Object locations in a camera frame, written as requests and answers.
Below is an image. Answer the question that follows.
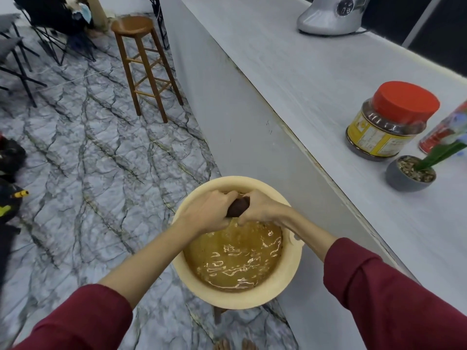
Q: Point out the person's left hand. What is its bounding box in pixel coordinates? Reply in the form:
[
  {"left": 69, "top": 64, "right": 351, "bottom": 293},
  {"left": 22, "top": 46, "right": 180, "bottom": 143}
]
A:
[{"left": 180, "top": 190, "right": 239, "bottom": 235}]

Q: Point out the person's right hand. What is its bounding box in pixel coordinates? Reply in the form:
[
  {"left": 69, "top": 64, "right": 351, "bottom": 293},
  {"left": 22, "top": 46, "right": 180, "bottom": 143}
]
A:
[{"left": 236, "top": 189, "right": 293, "bottom": 227}]

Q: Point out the person's right forearm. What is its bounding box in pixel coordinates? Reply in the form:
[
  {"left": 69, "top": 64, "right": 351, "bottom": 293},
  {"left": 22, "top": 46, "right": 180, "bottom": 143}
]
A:
[{"left": 282, "top": 208, "right": 467, "bottom": 350}]

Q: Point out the person's left forearm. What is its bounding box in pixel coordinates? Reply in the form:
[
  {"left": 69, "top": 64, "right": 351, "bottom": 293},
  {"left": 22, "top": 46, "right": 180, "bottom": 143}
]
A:
[{"left": 11, "top": 216, "right": 200, "bottom": 350}]

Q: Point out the murky brown water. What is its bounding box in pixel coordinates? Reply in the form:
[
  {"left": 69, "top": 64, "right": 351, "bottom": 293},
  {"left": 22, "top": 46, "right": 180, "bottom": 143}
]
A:
[{"left": 183, "top": 218, "right": 284, "bottom": 291}]

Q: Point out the cream plastic basin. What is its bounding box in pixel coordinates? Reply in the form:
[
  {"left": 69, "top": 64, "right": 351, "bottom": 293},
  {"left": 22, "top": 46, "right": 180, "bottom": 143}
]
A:
[{"left": 171, "top": 176, "right": 305, "bottom": 310}]

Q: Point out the small grey potted plant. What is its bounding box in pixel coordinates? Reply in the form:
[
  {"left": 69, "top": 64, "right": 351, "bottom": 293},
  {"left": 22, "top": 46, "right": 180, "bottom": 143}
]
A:
[{"left": 386, "top": 140, "right": 467, "bottom": 193}]

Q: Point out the red-lidded jar with yellow label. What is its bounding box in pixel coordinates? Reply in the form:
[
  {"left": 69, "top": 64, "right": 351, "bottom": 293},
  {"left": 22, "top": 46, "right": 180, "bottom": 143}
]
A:
[{"left": 345, "top": 81, "right": 441, "bottom": 162}]

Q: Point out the tall wooden bar stool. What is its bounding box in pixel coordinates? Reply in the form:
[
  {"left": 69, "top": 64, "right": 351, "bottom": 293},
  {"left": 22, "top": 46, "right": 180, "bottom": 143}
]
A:
[{"left": 110, "top": 15, "right": 184, "bottom": 124}]

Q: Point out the black tripod stand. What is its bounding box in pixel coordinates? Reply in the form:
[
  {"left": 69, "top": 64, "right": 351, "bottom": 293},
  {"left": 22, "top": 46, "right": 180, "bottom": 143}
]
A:
[{"left": 140, "top": 0, "right": 171, "bottom": 50}]

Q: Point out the red printed can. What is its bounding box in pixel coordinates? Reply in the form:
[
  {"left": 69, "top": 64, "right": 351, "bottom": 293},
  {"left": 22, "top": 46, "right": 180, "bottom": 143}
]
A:
[{"left": 419, "top": 100, "right": 467, "bottom": 156}]

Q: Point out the silver kitchen appliance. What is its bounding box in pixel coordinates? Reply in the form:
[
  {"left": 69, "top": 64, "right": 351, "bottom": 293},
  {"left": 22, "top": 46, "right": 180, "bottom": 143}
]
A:
[{"left": 296, "top": 0, "right": 372, "bottom": 36}]

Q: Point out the black bag with yellow clip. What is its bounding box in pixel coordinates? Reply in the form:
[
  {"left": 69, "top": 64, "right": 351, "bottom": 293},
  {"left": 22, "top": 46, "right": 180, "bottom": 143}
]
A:
[{"left": 0, "top": 136, "right": 30, "bottom": 224}]

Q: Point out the black folding chair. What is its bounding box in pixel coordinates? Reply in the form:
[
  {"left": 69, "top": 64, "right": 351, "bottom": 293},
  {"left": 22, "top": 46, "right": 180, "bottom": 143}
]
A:
[{"left": 10, "top": 0, "right": 98, "bottom": 66}]

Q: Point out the grey folding chair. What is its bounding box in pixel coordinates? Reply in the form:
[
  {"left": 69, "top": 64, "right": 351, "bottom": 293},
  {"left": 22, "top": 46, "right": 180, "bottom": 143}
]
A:
[{"left": 0, "top": 13, "right": 48, "bottom": 108}]

